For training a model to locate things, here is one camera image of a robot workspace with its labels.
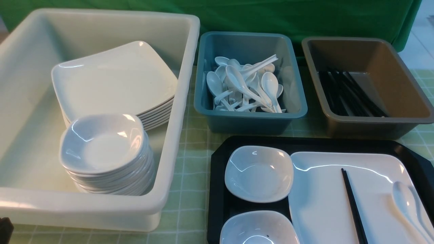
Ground large white plastic tub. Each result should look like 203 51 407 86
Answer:
0 8 200 232

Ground stack of white square plates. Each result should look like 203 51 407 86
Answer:
51 41 178 131

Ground white square rice plate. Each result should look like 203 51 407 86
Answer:
289 151 433 244

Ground green checked tablecloth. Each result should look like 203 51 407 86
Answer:
0 66 434 244

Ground green backdrop cloth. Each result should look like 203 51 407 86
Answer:
0 0 421 56

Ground white bowl tray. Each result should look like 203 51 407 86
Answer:
219 210 300 244
224 145 294 203

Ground stack of white bowls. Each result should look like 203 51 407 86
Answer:
59 113 157 196

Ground brown plastic chopstick bin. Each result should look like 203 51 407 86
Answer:
302 37 433 140

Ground black chopstick pair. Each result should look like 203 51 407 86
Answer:
341 168 368 244

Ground teal plastic spoon bin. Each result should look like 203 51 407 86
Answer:
194 31 308 135

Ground black chopsticks in bin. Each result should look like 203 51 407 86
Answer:
319 68 389 118

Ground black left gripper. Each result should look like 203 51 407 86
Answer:
0 218 14 244

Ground black serving tray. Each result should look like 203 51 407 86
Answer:
207 136 434 244

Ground pile of white soup spoons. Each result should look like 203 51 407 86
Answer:
205 55 286 113

